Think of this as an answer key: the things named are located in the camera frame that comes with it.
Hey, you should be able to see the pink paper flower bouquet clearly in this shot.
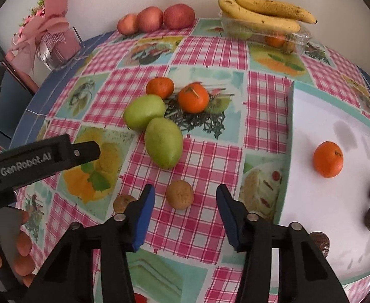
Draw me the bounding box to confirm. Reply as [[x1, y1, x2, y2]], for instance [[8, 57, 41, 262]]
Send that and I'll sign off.
[[6, 0, 70, 73]]

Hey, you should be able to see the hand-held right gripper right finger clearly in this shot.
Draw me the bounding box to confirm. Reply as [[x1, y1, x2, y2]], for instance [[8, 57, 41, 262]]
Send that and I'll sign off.
[[216, 184, 350, 303]]

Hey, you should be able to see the yellow banana bunch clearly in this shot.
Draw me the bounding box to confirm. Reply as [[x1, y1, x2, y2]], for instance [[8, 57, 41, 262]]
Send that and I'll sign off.
[[218, 0, 318, 34]]

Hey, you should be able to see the pink checkered printed tablecloth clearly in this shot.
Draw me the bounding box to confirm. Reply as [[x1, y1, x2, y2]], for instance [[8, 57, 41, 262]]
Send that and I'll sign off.
[[14, 17, 370, 303]]

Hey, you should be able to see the dark cabinet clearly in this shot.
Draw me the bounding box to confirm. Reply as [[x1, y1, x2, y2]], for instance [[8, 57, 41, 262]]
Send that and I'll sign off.
[[0, 22, 35, 147]]

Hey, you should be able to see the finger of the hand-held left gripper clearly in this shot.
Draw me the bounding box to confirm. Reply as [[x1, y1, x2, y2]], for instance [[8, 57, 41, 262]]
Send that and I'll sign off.
[[69, 141, 101, 166]]

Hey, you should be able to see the clear plastic clamshell container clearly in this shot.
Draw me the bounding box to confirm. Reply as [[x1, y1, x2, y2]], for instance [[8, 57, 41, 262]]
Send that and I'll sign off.
[[221, 13, 312, 54]]

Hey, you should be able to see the white tray with teal rim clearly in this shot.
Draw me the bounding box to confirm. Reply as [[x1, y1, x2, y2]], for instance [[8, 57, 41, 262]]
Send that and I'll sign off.
[[273, 80, 370, 281]]

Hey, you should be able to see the green jujube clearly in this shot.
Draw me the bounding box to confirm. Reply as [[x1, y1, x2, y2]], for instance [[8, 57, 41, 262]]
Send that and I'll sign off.
[[123, 95, 166, 131], [144, 117, 184, 169], [227, 22, 253, 40]]

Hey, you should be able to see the person's left hand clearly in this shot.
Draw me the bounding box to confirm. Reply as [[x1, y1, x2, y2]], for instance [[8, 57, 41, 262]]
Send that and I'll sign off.
[[0, 210, 37, 288]]

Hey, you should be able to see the tangerine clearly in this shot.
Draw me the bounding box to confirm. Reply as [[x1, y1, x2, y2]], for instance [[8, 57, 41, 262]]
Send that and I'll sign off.
[[313, 141, 344, 178], [178, 83, 210, 113], [146, 77, 175, 99], [265, 34, 286, 48]]

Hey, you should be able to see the red apple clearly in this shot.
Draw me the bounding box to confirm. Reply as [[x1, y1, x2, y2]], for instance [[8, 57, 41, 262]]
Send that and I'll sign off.
[[163, 4, 195, 30], [117, 14, 139, 36], [136, 7, 164, 33]]

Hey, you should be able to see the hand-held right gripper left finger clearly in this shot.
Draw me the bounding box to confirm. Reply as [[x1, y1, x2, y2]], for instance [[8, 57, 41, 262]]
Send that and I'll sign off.
[[30, 184, 156, 303]]

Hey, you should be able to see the clear glass vase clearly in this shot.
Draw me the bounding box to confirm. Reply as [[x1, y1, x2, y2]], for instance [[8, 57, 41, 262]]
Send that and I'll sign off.
[[36, 27, 84, 71]]

